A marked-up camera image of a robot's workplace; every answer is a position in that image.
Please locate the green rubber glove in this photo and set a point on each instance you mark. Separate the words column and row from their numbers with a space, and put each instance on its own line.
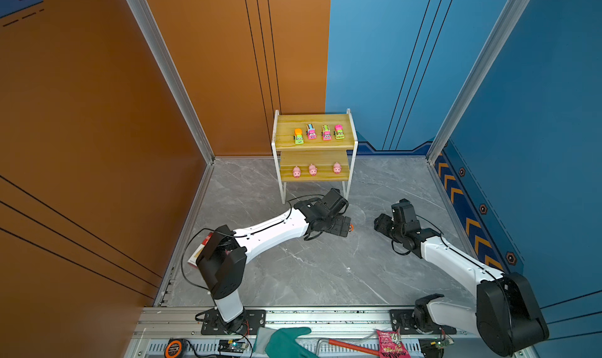
column 281, row 343

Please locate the red white cardboard box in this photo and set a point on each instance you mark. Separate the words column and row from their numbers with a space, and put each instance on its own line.
column 194, row 257

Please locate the small board right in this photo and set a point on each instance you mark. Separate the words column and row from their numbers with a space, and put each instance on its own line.
column 443, row 342

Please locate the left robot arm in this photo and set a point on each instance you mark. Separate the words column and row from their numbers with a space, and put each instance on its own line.
column 223, row 259

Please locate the aluminium rail frame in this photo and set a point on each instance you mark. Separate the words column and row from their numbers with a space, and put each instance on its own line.
column 353, row 324

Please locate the pink snack bag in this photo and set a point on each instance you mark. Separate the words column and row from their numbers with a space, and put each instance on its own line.
column 391, row 345

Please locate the pink grey toy truck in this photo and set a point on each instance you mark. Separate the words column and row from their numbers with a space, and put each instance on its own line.
column 311, row 132

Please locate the red handled tool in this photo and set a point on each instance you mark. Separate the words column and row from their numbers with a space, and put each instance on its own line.
column 345, row 345

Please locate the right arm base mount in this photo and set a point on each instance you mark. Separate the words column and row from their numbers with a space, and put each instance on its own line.
column 416, row 321

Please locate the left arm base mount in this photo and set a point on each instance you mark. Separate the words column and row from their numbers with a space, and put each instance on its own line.
column 247, row 323

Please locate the green truck pink tank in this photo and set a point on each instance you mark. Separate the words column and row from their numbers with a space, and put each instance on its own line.
column 339, row 132

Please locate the pink green toy car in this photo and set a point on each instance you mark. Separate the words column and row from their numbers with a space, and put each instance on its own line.
column 326, row 133

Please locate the green circuit board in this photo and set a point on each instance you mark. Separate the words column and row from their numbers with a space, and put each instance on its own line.
column 233, row 346

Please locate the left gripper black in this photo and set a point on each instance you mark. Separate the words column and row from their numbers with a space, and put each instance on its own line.
column 338, row 229

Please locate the orange tape measure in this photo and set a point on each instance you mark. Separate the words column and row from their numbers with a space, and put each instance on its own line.
column 175, row 348

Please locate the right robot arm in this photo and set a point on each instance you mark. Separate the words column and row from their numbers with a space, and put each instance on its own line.
column 506, row 314

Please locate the yellow wooden two-tier shelf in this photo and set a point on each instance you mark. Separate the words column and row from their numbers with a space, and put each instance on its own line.
column 323, row 154

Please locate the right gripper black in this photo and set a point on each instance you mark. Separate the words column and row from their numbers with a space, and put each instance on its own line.
column 379, row 225

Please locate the pink pig toy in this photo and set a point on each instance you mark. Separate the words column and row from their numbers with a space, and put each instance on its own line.
column 313, row 170
column 297, row 172
column 337, row 168

